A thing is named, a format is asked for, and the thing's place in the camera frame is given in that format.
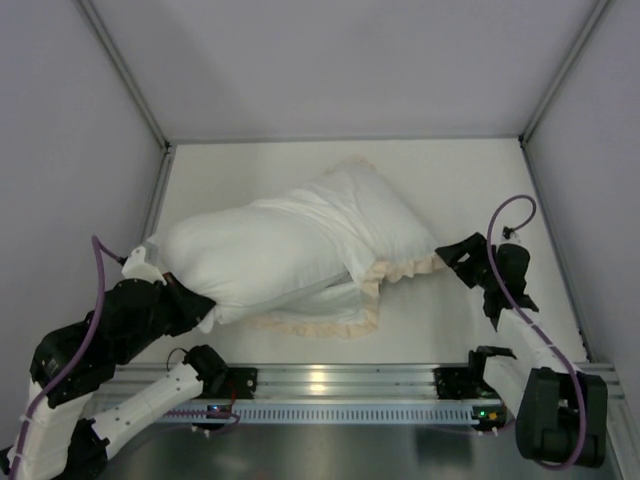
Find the aluminium mounting rail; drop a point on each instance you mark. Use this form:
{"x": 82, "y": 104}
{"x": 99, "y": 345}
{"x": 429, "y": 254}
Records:
{"x": 282, "y": 382}

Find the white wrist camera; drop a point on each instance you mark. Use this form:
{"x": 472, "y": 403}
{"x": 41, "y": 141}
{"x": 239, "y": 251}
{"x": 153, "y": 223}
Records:
{"x": 143, "y": 264}
{"x": 511, "y": 235}

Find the right aluminium frame post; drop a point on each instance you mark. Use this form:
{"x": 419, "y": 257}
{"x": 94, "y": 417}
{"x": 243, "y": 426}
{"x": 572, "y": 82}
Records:
{"x": 569, "y": 60}

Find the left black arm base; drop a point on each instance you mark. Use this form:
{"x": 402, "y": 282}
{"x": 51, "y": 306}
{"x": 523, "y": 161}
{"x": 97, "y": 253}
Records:
{"x": 231, "y": 383}

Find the aluminium frame post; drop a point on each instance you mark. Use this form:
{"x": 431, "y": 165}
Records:
{"x": 99, "y": 29}
{"x": 569, "y": 60}

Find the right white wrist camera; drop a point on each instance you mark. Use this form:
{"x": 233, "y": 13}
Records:
{"x": 511, "y": 235}

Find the white pillow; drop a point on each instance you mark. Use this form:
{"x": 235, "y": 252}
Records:
{"x": 286, "y": 261}

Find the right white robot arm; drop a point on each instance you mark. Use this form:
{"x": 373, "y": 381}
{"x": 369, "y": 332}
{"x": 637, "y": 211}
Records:
{"x": 559, "y": 411}

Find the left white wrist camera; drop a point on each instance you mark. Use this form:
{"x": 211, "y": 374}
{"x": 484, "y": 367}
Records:
{"x": 143, "y": 264}

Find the left aluminium frame post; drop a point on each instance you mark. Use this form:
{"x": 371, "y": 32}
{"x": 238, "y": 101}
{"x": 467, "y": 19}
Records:
{"x": 99, "y": 29}

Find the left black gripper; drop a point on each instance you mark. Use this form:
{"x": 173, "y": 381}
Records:
{"x": 185, "y": 304}

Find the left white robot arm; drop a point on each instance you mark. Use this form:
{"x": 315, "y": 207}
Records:
{"x": 71, "y": 363}

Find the white pillowcase with cream ruffle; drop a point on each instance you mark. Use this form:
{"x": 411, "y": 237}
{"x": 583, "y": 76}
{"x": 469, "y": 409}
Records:
{"x": 376, "y": 236}

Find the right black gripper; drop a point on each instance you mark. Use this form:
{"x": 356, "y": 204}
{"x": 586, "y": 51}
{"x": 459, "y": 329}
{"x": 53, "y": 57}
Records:
{"x": 476, "y": 265}

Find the perforated grey cable duct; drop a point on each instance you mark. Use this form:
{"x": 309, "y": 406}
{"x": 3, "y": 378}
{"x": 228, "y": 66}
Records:
{"x": 342, "y": 413}

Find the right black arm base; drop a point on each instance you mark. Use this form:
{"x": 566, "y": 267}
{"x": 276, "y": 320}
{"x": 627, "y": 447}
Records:
{"x": 461, "y": 383}

